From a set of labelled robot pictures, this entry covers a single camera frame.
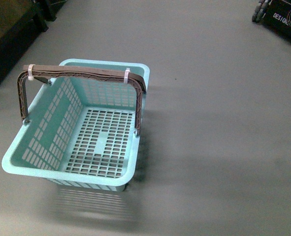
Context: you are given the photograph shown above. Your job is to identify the light teal plastic basket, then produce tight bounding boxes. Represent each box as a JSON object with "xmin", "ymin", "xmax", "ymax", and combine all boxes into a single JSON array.
[{"xmin": 2, "ymin": 59, "xmax": 150, "ymax": 191}]

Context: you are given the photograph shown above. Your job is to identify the brown plastic basket handle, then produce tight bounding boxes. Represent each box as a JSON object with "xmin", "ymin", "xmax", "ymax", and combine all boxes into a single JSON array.
[{"xmin": 17, "ymin": 65, "xmax": 147, "ymax": 136}]

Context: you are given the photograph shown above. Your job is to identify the white zip tie right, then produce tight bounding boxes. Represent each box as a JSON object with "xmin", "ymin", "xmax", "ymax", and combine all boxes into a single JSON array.
[{"xmin": 124, "ymin": 68, "xmax": 130, "ymax": 84}]

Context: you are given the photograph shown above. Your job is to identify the white zip tie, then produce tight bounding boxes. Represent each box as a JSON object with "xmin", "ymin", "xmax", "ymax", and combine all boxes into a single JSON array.
[
  {"xmin": 28, "ymin": 64, "xmax": 35, "ymax": 81},
  {"xmin": 124, "ymin": 68, "xmax": 130, "ymax": 84}
]

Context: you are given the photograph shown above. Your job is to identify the white zip tie left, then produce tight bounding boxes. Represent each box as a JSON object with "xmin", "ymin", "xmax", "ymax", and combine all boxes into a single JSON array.
[{"xmin": 28, "ymin": 64, "xmax": 35, "ymax": 81}]

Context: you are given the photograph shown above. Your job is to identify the grey segmented tripod legs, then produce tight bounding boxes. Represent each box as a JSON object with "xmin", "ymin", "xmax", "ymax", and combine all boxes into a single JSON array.
[{"xmin": 252, "ymin": 0, "xmax": 271, "ymax": 23}]

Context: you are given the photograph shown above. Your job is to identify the dark wooden shelf unit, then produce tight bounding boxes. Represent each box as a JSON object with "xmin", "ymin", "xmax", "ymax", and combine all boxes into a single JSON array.
[{"xmin": 0, "ymin": 0, "xmax": 65, "ymax": 84}]

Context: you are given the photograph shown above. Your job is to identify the black printed box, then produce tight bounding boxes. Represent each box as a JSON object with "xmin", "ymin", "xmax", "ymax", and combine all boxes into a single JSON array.
[{"xmin": 263, "ymin": 0, "xmax": 291, "ymax": 38}]

